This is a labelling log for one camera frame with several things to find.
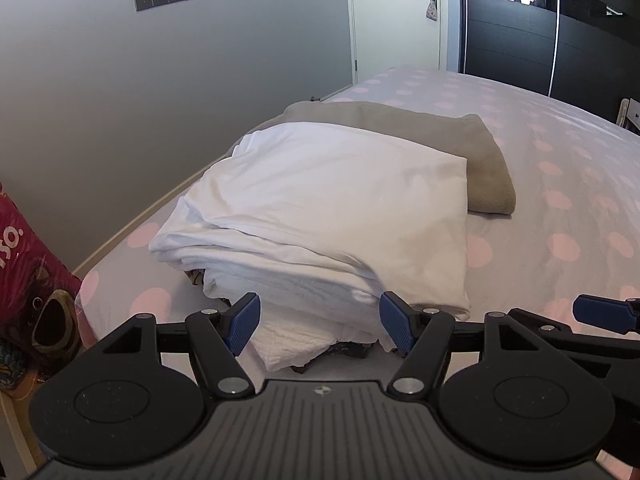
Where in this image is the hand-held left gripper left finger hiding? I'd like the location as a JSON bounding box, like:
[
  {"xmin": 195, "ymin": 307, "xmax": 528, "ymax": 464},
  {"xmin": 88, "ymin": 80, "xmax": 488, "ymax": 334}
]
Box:
[{"xmin": 85, "ymin": 292, "xmax": 263, "ymax": 402}]

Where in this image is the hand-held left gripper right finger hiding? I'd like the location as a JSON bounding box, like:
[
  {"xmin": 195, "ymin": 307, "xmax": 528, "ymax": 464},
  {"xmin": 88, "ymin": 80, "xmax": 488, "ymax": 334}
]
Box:
[{"xmin": 379, "ymin": 291, "xmax": 566, "ymax": 400}]

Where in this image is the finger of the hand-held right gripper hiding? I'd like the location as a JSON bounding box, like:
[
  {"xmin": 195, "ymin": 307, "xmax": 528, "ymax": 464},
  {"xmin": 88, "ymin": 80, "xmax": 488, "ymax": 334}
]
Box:
[
  {"xmin": 572, "ymin": 294, "xmax": 640, "ymax": 335},
  {"xmin": 510, "ymin": 308, "xmax": 640, "ymax": 366}
]

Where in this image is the white textured garment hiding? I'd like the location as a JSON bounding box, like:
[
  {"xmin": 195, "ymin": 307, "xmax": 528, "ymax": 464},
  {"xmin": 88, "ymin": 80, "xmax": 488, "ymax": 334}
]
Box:
[{"xmin": 248, "ymin": 305, "xmax": 383, "ymax": 372}]

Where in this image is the khaki garment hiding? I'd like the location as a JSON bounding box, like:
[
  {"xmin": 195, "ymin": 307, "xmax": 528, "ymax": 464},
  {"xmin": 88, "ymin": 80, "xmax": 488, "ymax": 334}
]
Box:
[{"xmin": 250, "ymin": 100, "xmax": 517, "ymax": 217}]

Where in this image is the grey pink-dotted bed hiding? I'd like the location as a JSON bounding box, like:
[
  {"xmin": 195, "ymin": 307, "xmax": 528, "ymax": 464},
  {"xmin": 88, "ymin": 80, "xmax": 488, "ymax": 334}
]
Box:
[{"xmin": 75, "ymin": 64, "xmax": 640, "ymax": 476}]

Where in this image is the white nightstand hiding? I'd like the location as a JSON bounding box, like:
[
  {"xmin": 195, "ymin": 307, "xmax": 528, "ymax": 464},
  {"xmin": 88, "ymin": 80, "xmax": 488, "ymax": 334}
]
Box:
[{"xmin": 617, "ymin": 97, "xmax": 640, "ymax": 136}]

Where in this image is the red printed bag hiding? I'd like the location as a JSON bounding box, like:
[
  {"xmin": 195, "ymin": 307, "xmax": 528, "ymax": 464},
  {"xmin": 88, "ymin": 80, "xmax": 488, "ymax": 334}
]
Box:
[{"xmin": 0, "ymin": 182, "xmax": 83, "ymax": 376}]

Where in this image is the blue patterned item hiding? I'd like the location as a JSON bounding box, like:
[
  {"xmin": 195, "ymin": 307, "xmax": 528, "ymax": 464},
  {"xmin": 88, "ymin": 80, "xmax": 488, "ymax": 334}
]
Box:
[{"xmin": 0, "ymin": 350, "xmax": 28, "ymax": 392}]

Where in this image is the black wardrobe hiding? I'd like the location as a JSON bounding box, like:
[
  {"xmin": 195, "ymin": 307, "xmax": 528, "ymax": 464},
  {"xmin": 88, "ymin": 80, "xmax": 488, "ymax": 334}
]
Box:
[{"xmin": 459, "ymin": 0, "xmax": 640, "ymax": 121}]

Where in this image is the white door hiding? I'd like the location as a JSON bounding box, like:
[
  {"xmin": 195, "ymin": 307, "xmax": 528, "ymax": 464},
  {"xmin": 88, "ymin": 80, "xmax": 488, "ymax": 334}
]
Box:
[{"xmin": 345, "ymin": 0, "xmax": 448, "ymax": 86}]

